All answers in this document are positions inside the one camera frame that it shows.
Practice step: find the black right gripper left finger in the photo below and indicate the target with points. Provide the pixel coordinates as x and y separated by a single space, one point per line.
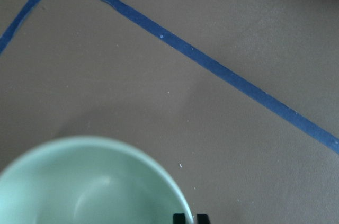
179 218

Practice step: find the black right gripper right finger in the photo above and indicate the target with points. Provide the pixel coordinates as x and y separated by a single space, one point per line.
202 219

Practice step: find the green bowl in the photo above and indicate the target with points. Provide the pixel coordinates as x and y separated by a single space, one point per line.
84 179

